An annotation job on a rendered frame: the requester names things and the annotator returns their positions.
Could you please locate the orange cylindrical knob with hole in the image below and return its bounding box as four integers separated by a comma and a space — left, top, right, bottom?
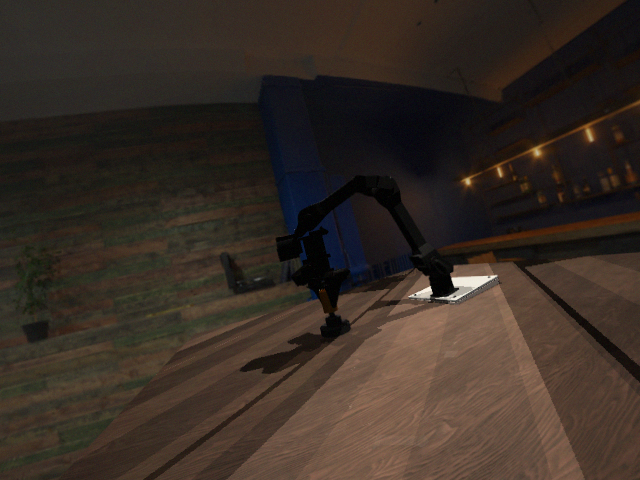
319, 290, 338, 314

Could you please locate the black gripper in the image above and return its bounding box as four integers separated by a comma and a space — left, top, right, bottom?
306, 251, 352, 308

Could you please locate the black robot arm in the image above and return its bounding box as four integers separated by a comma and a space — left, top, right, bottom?
275, 175, 459, 297

